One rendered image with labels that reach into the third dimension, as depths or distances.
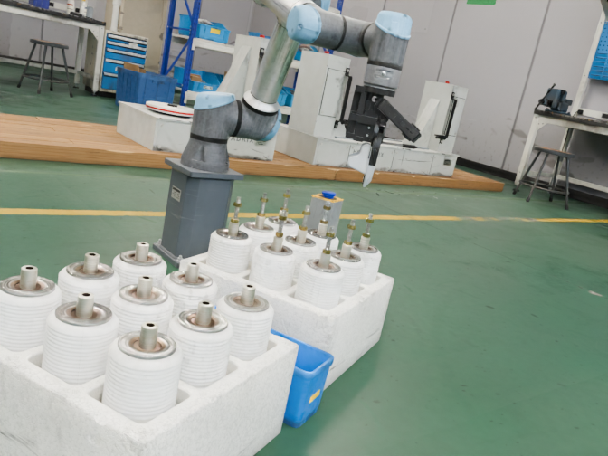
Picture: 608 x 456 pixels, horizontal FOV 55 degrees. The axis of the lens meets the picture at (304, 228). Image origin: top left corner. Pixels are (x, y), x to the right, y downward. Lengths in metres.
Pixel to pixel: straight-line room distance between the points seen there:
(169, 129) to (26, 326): 2.51
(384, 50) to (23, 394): 0.90
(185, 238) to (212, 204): 0.13
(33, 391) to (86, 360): 0.07
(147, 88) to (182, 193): 4.02
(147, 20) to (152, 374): 7.08
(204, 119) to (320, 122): 2.26
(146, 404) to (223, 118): 1.15
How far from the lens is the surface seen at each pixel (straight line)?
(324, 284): 1.22
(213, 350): 0.87
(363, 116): 1.27
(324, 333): 1.21
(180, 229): 1.83
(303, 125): 4.08
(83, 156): 3.15
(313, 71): 4.07
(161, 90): 5.87
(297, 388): 1.12
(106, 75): 6.75
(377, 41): 1.28
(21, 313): 0.93
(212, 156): 1.80
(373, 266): 1.45
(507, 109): 6.93
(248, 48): 3.75
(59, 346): 0.87
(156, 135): 3.34
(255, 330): 0.96
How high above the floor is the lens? 0.63
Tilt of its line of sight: 14 degrees down
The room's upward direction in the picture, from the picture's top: 12 degrees clockwise
